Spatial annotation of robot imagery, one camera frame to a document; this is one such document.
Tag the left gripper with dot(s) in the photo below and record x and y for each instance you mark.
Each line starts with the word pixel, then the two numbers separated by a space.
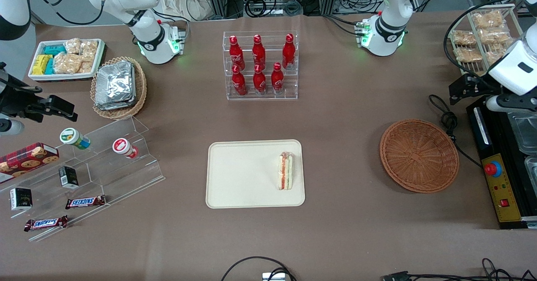
pixel 480 85

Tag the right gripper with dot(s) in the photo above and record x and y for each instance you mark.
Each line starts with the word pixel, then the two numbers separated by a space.
pixel 16 101

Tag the triangular sandwich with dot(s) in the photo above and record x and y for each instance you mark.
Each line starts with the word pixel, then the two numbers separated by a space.
pixel 286 172

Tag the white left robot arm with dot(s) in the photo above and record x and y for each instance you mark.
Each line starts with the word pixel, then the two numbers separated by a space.
pixel 394 4

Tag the white rectangular snack tray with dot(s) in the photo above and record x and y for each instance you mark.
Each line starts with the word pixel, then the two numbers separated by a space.
pixel 35 76

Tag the round brown wicker basket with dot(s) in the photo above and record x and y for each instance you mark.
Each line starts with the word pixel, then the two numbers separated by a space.
pixel 419 155

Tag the oval light wicker basket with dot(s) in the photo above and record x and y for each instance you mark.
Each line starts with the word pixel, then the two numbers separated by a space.
pixel 140 88

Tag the cream plastic tray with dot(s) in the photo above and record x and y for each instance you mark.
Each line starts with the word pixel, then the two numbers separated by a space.
pixel 235 176

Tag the clear fried snack bag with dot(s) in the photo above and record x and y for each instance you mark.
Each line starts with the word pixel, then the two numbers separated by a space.
pixel 488 19
pixel 494 35
pixel 468 55
pixel 464 37
pixel 497 54

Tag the teal snack pack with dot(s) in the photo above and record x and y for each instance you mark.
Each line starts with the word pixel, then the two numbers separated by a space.
pixel 54 50
pixel 50 67

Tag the green lid cup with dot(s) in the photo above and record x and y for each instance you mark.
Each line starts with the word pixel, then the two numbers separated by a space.
pixel 71 136

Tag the yellow snack pack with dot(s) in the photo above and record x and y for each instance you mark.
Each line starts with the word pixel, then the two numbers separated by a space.
pixel 41 64

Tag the clear rice cracker bag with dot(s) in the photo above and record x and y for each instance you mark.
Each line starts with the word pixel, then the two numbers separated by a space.
pixel 67 63
pixel 89 50
pixel 87 66
pixel 73 46

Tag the red cookie box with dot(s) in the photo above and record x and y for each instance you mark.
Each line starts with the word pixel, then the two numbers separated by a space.
pixel 25 160

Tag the black appliance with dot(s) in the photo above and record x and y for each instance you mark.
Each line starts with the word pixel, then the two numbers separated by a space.
pixel 501 138

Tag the clear plastic container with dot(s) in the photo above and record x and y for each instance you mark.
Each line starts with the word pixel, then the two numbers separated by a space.
pixel 526 134
pixel 532 170

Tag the silver foil pouch stack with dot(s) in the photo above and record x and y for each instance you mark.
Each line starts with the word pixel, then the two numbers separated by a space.
pixel 115 84

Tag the small black box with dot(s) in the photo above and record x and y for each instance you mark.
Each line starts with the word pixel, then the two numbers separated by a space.
pixel 68 177
pixel 21 199

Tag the red emergency stop button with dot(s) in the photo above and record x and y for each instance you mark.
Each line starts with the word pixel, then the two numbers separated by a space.
pixel 493 169

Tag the red lid cup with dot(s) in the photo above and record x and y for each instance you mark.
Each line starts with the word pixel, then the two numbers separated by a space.
pixel 121 146

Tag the Snickers chocolate bar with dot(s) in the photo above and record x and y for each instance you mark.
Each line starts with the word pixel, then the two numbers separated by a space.
pixel 45 223
pixel 85 202

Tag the yellow control panel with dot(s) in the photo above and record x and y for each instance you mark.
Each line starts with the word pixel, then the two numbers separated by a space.
pixel 505 188

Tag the clear acrylic stepped shelf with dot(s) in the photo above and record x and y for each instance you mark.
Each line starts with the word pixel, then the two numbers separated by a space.
pixel 126 176

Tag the beige cloth bag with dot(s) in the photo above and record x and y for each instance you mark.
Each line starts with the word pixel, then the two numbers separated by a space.
pixel 184 2

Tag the clear acrylic bottle rack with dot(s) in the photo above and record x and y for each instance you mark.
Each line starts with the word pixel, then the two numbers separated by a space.
pixel 293 92

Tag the red cola bottle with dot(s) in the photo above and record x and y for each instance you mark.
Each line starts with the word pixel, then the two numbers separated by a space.
pixel 259 83
pixel 288 54
pixel 239 84
pixel 236 54
pixel 259 52
pixel 277 81

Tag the small silver device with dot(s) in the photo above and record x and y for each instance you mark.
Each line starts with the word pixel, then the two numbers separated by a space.
pixel 273 277

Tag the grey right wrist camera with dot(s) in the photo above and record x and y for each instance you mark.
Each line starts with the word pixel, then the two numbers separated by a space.
pixel 10 127

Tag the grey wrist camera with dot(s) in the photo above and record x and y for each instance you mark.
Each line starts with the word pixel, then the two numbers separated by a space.
pixel 509 103
pixel 10 127

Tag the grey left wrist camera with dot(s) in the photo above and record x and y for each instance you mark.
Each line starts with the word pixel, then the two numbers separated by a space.
pixel 509 103

